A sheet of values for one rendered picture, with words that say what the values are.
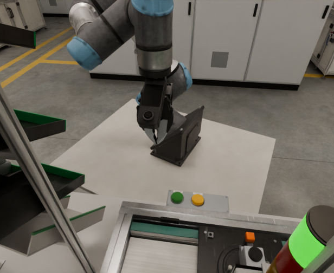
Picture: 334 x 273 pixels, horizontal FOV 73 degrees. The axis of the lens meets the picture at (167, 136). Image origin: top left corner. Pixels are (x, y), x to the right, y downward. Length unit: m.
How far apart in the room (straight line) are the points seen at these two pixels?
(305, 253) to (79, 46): 0.52
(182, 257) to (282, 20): 3.10
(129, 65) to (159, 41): 3.19
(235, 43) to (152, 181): 2.70
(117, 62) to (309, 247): 3.54
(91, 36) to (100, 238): 0.64
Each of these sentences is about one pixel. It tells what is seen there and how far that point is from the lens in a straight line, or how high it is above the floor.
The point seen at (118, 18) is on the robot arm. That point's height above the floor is 1.51.
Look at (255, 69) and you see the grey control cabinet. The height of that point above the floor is 0.30.
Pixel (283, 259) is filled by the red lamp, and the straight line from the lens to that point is 0.34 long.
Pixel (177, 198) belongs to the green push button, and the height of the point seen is 0.97.
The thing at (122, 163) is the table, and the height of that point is 0.86.
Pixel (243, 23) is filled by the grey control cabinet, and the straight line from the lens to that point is 3.35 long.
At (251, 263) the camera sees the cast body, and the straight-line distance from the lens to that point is 0.61.
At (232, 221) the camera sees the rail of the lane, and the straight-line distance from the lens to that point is 0.79.
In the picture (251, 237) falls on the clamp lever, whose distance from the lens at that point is 0.65.
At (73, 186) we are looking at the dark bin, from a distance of 0.56.
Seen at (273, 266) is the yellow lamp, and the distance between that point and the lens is 0.37.
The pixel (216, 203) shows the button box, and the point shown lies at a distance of 0.82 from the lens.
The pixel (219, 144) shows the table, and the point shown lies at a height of 0.86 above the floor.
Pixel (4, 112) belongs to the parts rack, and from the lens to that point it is 0.35.
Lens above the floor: 1.62
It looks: 40 degrees down
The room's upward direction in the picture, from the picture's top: straight up
